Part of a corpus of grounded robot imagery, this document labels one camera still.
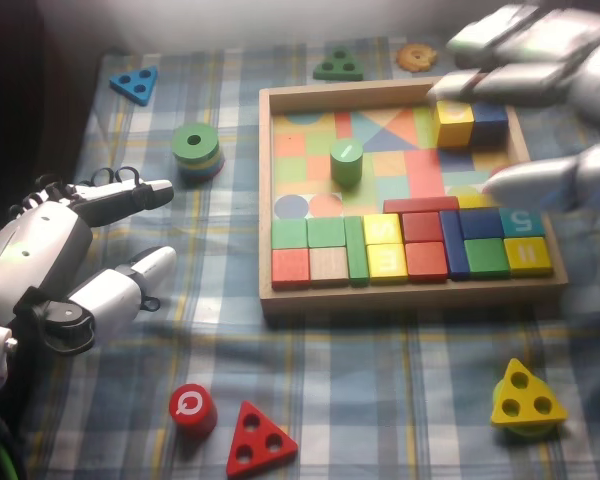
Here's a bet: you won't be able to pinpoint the white backdrop panel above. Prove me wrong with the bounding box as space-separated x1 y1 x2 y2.
42 0 506 51

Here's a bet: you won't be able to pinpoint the yellow ring block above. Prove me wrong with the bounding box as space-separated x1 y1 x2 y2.
178 152 225 172

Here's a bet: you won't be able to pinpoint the green triangle block with holes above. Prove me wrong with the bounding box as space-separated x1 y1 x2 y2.
313 47 366 82

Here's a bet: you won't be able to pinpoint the yellow cube with number five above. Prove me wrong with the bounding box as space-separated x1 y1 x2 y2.
435 99 476 149

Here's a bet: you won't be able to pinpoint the dark blue cube block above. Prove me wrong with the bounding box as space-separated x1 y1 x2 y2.
472 102 510 147

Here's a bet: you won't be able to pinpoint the red triangle block with holes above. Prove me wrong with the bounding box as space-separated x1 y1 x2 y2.
225 399 300 479

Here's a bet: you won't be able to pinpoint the blue triangle block with holes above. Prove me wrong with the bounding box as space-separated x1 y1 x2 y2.
108 64 160 108

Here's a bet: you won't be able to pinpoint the green cylinder block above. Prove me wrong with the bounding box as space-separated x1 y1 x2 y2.
329 138 365 189

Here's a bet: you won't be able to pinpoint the yellow triangle block with holes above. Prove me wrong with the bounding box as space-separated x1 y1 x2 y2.
489 357 570 427

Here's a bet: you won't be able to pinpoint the blue plaid cloth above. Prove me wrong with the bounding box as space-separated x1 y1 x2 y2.
27 34 600 480

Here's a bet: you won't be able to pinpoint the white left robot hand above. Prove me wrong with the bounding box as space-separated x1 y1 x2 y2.
0 167 179 359

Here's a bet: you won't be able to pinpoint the green ring discs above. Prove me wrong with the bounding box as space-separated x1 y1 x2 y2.
171 123 221 166

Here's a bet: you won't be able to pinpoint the wooden tray with colourful print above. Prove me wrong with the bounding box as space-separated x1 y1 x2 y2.
258 77 570 315

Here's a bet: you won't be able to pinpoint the red cylinder with letter Q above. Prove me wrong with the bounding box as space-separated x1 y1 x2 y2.
168 383 219 437

